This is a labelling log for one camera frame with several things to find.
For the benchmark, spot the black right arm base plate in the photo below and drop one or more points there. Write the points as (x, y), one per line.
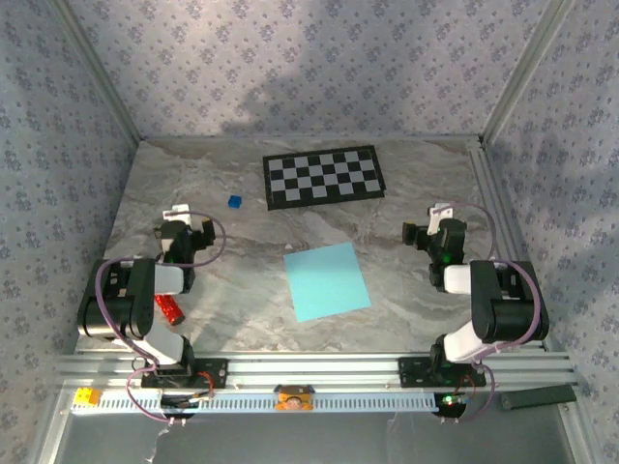
(413, 372)

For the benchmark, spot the aluminium frame post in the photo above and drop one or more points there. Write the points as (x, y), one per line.
(524, 72)
(99, 72)

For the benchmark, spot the long aluminium base rail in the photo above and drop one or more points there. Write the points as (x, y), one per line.
(314, 369)

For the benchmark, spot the yellow toy brick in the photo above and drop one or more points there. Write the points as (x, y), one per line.
(87, 396)

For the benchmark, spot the black and white checkerboard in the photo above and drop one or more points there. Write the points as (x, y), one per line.
(324, 178)

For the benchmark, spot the small blue cube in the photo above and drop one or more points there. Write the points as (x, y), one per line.
(234, 202)

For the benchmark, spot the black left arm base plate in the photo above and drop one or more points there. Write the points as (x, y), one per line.
(215, 372)

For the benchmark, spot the light blue paper sheet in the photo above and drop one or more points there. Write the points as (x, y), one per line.
(326, 282)

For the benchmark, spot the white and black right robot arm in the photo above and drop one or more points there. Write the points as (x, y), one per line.
(459, 279)

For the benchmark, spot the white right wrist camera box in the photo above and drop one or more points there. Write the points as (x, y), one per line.
(437, 217)

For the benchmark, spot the red glitter cylinder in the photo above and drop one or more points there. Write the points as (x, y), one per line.
(170, 309)

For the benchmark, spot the flat black bar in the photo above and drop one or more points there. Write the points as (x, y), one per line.
(537, 397)

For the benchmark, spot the aluminium side rail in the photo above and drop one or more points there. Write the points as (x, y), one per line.
(486, 183)

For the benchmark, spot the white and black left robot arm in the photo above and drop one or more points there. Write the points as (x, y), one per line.
(167, 280)

